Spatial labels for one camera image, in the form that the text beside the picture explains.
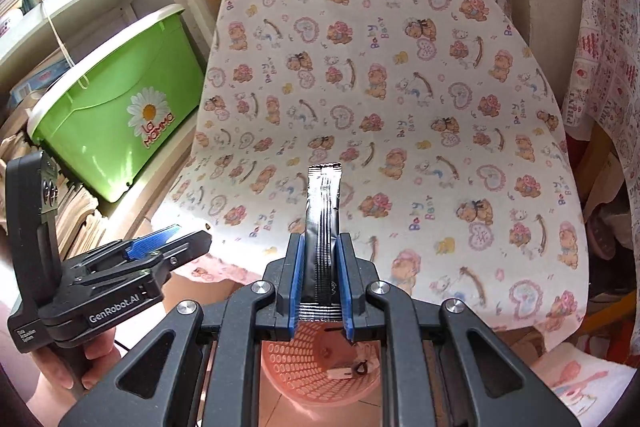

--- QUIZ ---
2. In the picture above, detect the pink perforated basket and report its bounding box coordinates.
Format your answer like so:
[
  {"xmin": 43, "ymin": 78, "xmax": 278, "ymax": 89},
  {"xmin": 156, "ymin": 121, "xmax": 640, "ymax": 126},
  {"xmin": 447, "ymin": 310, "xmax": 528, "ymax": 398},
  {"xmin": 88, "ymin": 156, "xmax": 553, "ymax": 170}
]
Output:
[{"xmin": 260, "ymin": 321, "xmax": 383, "ymax": 405}]

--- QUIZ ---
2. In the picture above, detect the person's left forearm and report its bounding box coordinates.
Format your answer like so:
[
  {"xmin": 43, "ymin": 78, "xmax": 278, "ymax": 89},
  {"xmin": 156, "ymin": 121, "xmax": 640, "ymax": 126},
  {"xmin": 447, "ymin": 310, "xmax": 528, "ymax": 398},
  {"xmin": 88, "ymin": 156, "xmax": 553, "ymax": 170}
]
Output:
[{"xmin": 20, "ymin": 377, "xmax": 68, "ymax": 427}]

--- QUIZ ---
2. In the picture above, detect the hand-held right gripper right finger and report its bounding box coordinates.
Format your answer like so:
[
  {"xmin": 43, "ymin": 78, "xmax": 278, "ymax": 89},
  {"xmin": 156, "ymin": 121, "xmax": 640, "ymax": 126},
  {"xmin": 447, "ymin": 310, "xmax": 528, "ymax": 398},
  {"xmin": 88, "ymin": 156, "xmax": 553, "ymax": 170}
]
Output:
[{"xmin": 336, "ymin": 232, "xmax": 588, "ymax": 427}]

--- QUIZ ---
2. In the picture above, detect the pink printed towel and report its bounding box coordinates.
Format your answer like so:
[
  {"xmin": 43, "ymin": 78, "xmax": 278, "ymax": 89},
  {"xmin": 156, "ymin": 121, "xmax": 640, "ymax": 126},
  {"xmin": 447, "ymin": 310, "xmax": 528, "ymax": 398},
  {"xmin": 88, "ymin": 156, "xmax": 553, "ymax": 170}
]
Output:
[{"xmin": 527, "ymin": 342, "xmax": 638, "ymax": 413}]

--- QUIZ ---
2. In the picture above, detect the red patterned cloth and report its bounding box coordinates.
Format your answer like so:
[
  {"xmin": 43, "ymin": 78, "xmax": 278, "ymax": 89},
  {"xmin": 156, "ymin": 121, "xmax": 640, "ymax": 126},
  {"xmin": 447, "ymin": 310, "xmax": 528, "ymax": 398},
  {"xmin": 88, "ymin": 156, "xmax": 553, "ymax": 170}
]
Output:
[{"xmin": 560, "ymin": 0, "xmax": 640, "ymax": 228}]

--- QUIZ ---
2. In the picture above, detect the white cord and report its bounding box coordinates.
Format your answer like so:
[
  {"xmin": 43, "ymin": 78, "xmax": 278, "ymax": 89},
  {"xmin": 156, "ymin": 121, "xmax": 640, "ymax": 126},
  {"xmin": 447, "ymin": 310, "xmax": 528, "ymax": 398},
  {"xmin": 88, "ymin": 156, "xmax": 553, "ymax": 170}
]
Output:
[{"xmin": 42, "ymin": 0, "xmax": 93, "ymax": 88}]

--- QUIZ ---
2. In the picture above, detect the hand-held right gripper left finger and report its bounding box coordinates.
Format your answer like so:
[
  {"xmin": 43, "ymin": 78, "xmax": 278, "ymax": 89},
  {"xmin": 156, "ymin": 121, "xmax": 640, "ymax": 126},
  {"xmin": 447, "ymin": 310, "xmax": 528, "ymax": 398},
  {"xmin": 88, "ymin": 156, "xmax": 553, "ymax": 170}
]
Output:
[{"xmin": 60, "ymin": 232, "xmax": 307, "ymax": 427}]

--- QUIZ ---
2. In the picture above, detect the bear printed blanket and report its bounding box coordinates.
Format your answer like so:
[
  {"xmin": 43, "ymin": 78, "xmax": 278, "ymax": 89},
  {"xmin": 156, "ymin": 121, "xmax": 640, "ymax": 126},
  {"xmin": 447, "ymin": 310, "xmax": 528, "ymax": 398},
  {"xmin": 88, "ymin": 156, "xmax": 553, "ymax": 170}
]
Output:
[{"xmin": 167, "ymin": 0, "xmax": 591, "ymax": 353}]

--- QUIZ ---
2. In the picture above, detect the person's left hand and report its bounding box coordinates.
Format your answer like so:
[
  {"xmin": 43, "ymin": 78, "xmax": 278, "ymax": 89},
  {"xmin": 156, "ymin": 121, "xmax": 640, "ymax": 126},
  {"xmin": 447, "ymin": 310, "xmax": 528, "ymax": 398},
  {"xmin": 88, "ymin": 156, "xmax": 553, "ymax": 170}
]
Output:
[{"xmin": 32, "ymin": 339, "xmax": 123, "ymax": 405}]

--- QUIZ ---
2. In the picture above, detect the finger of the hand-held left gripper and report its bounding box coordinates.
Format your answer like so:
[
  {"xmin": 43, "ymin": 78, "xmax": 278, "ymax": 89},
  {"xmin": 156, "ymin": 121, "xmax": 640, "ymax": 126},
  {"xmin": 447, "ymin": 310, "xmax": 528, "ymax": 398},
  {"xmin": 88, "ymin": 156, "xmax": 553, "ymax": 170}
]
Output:
[
  {"xmin": 135, "ymin": 229, "xmax": 213, "ymax": 280},
  {"xmin": 120, "ymin": 223, "xmax": 185, "ymax": 263}
]

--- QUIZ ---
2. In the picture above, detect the green plastic storage box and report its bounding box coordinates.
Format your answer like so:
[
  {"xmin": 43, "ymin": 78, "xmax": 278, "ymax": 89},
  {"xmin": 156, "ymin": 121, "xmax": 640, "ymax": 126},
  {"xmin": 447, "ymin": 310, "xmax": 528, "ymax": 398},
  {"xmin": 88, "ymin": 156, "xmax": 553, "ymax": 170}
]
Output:
[{"xmin": 27, "ymin": 4, "xmax": 206, "ymax": 204}]

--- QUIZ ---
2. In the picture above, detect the pink floral cloth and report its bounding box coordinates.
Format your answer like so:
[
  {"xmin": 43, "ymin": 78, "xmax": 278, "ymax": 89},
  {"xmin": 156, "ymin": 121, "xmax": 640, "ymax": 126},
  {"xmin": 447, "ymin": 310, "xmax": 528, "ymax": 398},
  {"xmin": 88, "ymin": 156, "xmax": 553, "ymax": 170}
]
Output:
[{"xmin": 187, "ymin": 252, "xmax": 261, "ymax": 288}]

